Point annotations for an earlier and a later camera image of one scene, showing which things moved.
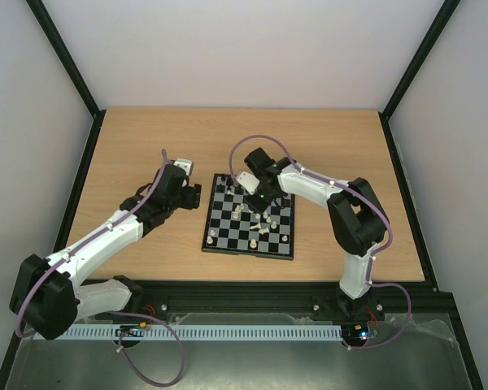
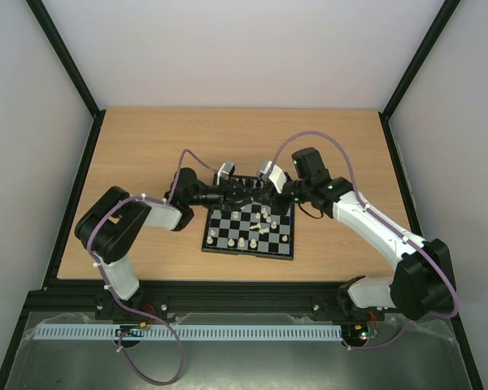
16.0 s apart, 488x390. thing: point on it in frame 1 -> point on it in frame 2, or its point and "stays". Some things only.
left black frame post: [49, 28] stays
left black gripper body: [189, 203] -> [215, 197]
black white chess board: [233, 227] stays
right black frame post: [423, 50] stays
